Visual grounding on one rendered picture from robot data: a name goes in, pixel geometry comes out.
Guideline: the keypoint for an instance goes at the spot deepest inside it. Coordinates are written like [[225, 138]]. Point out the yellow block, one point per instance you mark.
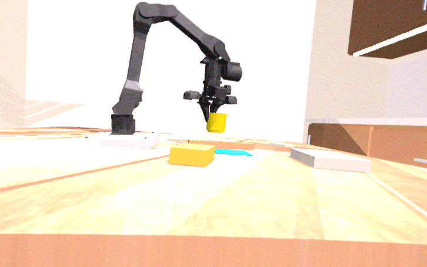
[[192, 154]]

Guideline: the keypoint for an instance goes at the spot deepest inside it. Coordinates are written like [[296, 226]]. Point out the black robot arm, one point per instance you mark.
[[146, 14]]

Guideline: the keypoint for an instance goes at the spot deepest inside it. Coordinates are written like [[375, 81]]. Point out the peach flat bar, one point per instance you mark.
[[224, 144]]

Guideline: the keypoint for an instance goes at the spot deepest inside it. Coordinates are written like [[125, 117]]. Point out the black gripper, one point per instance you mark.
[[204, 100]]

